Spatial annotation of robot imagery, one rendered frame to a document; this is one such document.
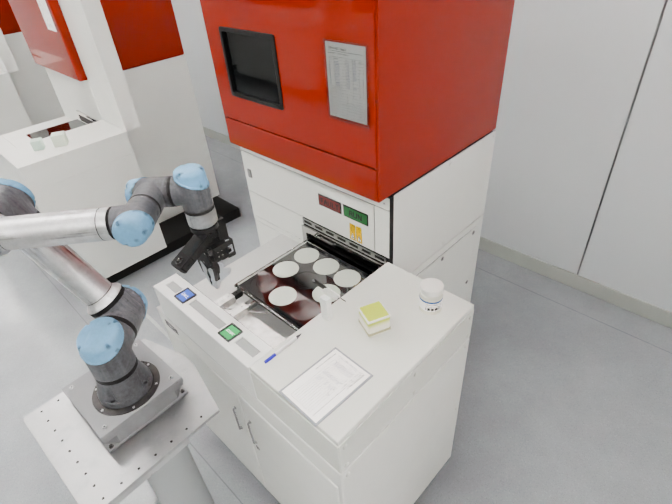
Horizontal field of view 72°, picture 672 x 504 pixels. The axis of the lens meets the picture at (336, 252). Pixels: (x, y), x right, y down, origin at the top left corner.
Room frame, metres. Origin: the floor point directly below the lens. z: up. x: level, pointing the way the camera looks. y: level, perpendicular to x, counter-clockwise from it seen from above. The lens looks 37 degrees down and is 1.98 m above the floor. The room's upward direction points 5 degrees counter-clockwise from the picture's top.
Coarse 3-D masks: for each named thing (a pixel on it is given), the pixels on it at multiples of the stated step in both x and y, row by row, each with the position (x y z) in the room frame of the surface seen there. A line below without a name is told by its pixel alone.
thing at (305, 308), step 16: (288, 256) 1.44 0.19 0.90; (320, 256) 1.42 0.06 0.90; (272, 272) 1.35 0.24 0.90; (304, 272) 1.33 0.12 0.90; (336, 272) 1.32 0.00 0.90; (256, 288) 1.27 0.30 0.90; (272, 288) 1.26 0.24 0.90; (304, 288) 1.24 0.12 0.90; (352, 288) 1.22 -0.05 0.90; (272, 304) 1.17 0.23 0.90; (288, 304) 1.17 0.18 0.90; (304, 304) 1.16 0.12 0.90; (304, 320) 1.08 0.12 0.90
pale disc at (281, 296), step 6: (276, 288) 1.26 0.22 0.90; (282, 288) 1.25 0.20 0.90; (288, 288) 1.25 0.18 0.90; (270, 294) 1.23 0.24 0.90; (276, 294) 1.22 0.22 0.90; (282, 294) 1.22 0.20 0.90; (288, 294) 1.22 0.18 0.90; (294, 294) 1.22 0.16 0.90; (270, 300) 1.19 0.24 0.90; (276, 300) 1.19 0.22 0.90; (282, 300) 1.19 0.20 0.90; (288, 300) 1.19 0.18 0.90
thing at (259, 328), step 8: (240, 320) 1.13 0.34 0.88; (248, 320) 1.12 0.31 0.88; (256, 320) 1.12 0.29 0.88; (248, 328) 1.09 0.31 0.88; (256, 328) 1.08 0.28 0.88; (264, 328) 1.08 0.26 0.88; (264, 336) 1.04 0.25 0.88; (272, 336) 1.04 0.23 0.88; (280, 336) 1.04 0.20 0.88; (272, 344) 1.01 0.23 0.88
